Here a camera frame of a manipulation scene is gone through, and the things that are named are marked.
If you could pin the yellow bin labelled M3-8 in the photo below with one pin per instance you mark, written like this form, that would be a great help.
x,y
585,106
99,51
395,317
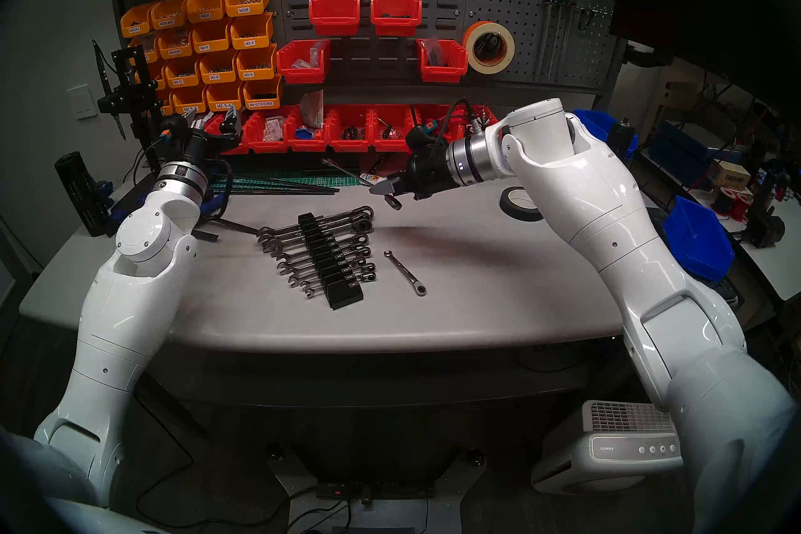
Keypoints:
x,y
217,67

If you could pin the black marker pen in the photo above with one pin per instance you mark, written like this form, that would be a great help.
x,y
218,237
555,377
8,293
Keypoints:
x,y
378,163

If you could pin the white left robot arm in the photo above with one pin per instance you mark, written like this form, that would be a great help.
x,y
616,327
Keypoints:
x,y
125,301

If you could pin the black steel clamp bar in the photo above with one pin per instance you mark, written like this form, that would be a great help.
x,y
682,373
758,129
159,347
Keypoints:
x,y
206,235
241,226

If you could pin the black power strip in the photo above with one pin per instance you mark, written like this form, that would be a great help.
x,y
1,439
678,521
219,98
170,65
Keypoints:
x,y
375,490

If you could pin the dark blue crate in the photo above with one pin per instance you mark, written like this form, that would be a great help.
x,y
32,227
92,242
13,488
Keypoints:
x,y
679,148

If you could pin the white wall switch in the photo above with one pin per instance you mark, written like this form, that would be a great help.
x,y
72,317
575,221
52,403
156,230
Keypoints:
x,y
81,102

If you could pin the yellow bin labelled M3-12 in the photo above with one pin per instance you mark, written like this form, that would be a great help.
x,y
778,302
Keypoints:
x,y
181,73

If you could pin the green cutting mat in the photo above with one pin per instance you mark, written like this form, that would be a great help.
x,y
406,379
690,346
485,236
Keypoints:
x,y
300,180

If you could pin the small loose chrome wrench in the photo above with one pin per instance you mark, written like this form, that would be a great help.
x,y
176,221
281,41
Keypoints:
x,y
405,273

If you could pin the blue plastic cap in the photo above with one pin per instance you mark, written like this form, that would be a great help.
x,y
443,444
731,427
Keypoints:
x,y
303,132

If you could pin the black wrench holder case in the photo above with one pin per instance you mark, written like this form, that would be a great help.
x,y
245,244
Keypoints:
x,y
338,289

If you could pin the yellow bin labelled M3-4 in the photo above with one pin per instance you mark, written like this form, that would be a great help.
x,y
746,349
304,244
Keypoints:
x,y
251,31

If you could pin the yellow bin labelled HEX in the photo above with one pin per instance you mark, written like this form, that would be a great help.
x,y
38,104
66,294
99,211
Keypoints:
x,y
261,93

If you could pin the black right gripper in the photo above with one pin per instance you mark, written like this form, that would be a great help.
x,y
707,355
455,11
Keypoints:
x,y
428,173

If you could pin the black power adapter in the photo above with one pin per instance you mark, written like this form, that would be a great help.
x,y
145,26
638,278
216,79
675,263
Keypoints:
x,y
766,229

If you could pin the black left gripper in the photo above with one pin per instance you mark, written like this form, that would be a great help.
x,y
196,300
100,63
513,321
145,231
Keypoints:
x,y
200,146

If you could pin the medium chrome ratchet wrench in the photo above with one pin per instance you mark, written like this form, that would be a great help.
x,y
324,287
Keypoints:
x,y
358,260
361,252
358,240

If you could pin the bagged user manual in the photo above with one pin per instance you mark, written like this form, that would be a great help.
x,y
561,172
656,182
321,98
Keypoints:
x,y
311,108

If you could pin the red wall-hung parts bin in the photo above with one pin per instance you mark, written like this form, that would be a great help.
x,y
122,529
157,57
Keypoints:
x,y
445,70
335,16
395,16
300,70

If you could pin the black soldering pen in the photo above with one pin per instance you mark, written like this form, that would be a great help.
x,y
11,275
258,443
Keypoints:
x,y
102,70

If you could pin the yellow bin labelled M4-6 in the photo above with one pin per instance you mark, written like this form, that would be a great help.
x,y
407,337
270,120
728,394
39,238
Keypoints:
x,y
211,36

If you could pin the yellow bin labelled M4X4X6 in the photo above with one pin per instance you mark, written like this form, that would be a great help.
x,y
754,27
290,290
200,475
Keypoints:
x,y
175,43

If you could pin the yellow bin labelled M2.5-6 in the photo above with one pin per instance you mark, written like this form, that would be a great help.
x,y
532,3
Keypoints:
x,y
189,99

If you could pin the small cardboard box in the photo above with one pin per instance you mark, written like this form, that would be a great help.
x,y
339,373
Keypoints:
x,y
729,173

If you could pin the white glue bottle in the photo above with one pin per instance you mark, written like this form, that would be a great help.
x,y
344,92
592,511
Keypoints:
x,y
368,178

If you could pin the black soldering tool stand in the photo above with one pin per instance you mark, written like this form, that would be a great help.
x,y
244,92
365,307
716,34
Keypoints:
x,y
131,95

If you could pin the black keyboard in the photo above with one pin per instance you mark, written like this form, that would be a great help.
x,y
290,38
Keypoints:
x,y
726,294

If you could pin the largest chrome ratchet wrench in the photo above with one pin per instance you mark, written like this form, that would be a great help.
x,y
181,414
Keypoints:
x,y
365,212

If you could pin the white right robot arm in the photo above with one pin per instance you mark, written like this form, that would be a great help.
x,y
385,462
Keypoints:
x,y
594,207

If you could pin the clear plastic parts bag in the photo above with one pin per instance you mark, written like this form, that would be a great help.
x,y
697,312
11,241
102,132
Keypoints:
x,y
433,50
313,54

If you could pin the black tape roll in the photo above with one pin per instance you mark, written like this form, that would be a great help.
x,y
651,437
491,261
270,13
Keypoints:
x,y
507,207

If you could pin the white air purifier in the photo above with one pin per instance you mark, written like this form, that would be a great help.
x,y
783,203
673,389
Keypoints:
x,y
604,451

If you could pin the cream masking tape roll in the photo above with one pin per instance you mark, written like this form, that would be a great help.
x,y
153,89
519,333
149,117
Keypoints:
x,y
475,32

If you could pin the blue plastic bin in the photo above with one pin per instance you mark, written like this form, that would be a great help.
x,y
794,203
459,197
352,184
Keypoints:
x,y
599,123
698,239

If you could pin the yellow bin labelled M2.5-5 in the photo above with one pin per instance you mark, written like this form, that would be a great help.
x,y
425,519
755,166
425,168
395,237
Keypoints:
x,y
224,96

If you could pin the yellow bin labelled M3-6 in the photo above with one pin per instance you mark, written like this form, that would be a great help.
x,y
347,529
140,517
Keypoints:
x,y
255,62

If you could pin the large chrome ratchet wrench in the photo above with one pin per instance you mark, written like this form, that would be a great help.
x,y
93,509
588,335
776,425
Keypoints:
x,y
358,230
363,222

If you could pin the clear bag of screws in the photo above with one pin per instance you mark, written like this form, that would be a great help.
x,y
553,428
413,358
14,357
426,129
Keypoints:
x,y
273,129

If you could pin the small blue clamp piece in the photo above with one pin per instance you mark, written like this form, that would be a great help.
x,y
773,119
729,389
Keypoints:
x,y
102,188

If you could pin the blue bar clamp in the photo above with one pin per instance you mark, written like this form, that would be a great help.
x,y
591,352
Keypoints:
x,y
122,218

